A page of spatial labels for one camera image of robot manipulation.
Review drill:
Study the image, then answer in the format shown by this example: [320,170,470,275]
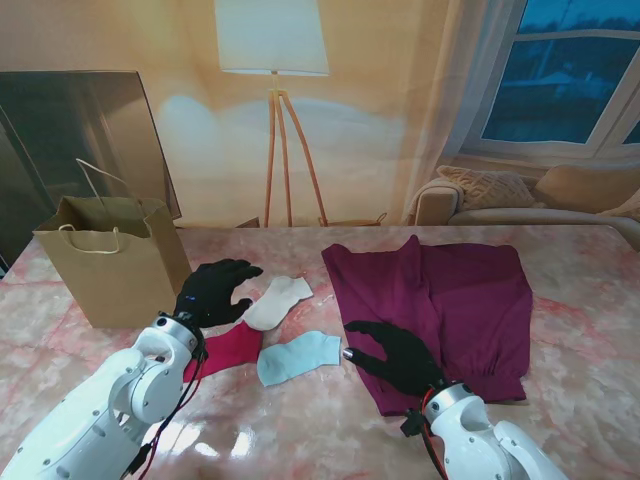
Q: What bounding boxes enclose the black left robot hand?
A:
[174,258,265,331]

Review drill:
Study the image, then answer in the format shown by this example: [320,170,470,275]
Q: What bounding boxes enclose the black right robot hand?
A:
[342,320,446,399]

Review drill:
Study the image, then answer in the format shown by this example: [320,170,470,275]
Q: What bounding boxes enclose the red sock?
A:
[182,322,264,384]

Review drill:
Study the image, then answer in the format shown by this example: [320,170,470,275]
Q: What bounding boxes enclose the white sock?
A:
[243,275,315,332]

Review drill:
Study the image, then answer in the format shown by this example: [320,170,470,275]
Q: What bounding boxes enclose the purple shorts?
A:
[320,233,534,419]

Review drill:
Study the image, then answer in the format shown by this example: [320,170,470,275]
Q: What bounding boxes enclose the kraft paper bag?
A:
[32,158,194,330]

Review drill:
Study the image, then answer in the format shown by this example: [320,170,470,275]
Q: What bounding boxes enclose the light blue sock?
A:
[256,330,343,389]

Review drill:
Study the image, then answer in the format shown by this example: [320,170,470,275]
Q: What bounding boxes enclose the beige sofa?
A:
[409,164,640,232]

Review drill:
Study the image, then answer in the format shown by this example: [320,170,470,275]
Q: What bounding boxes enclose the knitted cream cushion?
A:
[437,165,546,211]

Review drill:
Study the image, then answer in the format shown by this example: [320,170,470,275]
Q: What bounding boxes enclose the dark mirror panel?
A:
[0,70,182,271]

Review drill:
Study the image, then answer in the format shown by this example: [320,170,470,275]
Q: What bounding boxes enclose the plain tan cushion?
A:
[532,164,640,214]

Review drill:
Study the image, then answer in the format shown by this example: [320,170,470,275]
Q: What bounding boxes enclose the tripod floor lamp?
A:
[214,0,331,229]

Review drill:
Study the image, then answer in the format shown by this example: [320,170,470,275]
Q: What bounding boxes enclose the sheer cream curtain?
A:
[399,0,526,226]

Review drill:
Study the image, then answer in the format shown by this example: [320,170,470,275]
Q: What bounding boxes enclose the white framed window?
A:
[459,0,640,161]

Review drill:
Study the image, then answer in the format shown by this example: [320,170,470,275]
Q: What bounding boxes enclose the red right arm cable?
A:
[419,387,446,471]

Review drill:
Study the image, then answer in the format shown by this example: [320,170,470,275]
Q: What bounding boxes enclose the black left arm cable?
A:
[125,324,211,476]

